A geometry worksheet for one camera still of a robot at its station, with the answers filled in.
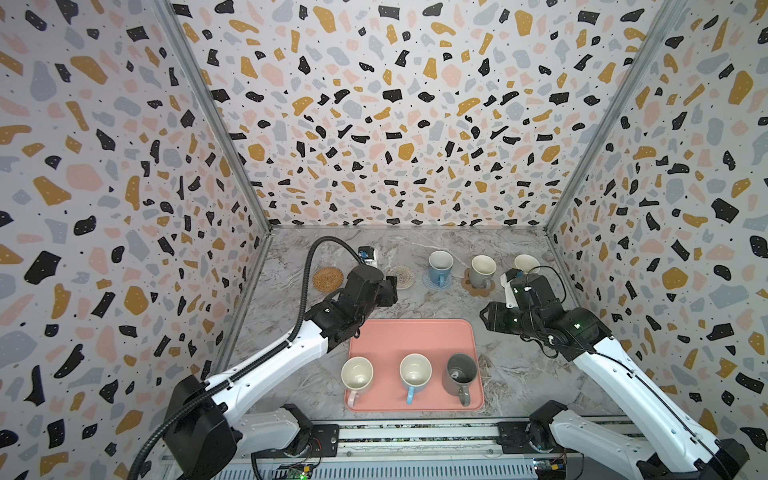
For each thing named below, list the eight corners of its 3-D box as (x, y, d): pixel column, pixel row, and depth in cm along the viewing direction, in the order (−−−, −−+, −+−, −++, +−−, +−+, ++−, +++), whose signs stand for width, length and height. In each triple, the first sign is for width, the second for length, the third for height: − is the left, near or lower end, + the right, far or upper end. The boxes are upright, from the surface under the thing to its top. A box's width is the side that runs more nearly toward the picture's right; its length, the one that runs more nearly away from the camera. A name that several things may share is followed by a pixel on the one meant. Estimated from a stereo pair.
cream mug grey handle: (469, 294, 105) (475, 275, 97) (465, 273, 111) (471, 254, 102) (491, 294, 105) (499, 275, 97) (486, 273, 111) (493, 254, 102)
